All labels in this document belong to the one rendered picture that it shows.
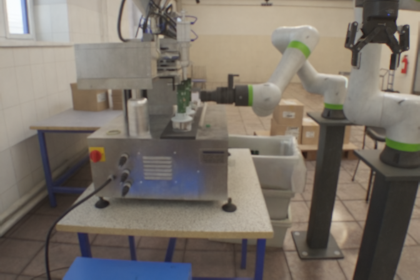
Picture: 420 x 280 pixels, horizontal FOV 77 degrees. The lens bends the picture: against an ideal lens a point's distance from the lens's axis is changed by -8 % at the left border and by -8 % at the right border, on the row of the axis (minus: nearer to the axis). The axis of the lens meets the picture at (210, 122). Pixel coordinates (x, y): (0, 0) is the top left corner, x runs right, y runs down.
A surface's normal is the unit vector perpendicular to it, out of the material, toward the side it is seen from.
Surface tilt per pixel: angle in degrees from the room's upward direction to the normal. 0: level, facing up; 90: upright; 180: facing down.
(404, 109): 86
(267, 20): 90
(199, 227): 0
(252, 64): 90
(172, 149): 90
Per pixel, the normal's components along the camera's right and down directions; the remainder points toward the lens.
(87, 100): -0.30, 0.24
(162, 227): 0.00, -0.97
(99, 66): -0.03, 0.25
